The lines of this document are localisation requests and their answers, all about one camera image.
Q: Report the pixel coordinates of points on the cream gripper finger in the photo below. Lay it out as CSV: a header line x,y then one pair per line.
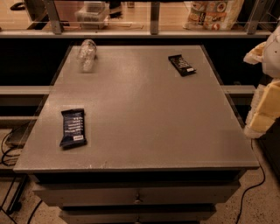
x,y
265,109
255,56

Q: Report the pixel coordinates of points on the black chocolate rxbar wrapper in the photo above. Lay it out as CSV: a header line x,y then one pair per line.
x,y
181,65

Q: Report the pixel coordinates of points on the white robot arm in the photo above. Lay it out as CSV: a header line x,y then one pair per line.
x,y
271,56

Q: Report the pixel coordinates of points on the blue blueberry rxbar wrapper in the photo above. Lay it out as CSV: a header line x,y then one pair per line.
x,y
73,128

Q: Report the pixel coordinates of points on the colourful snack bag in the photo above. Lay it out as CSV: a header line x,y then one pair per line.
x,y
216,15

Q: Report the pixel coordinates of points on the grey drawer cabinet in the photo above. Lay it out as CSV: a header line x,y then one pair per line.
x,y
148,137

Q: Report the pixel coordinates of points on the upper cabinet drawer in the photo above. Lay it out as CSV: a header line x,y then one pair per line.
x,y
86,195

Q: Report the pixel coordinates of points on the cabinet drawer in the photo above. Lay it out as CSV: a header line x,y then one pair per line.
x,y
86,195
137,215

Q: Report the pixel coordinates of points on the clear plastic container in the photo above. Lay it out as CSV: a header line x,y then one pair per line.
x,y
92,15

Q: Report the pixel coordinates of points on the clear plastic water bottle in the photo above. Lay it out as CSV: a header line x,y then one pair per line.
x,y
86,55

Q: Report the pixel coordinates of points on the lower cabinet drawer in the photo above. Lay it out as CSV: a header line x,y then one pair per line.
x,y
137,215

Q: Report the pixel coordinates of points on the metal shelf rail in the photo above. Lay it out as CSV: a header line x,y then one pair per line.
x,y
136,19

